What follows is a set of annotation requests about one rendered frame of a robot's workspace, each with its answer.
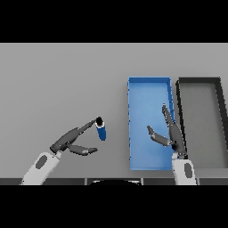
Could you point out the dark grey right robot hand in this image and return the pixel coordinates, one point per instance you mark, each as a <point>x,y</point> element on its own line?
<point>175,137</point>

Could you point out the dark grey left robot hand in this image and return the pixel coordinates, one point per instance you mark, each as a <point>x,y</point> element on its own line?
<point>69,139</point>

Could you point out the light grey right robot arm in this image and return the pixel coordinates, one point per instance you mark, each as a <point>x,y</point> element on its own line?
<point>184,171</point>

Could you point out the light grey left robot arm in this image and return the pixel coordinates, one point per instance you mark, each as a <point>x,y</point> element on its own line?
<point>40,167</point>

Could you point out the blue bin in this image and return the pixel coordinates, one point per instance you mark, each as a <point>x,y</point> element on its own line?
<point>148,124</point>

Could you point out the blue pipe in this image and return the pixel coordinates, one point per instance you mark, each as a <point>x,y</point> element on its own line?
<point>101,129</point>

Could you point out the dark grey bin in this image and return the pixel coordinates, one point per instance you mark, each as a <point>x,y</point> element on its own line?
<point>205,118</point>

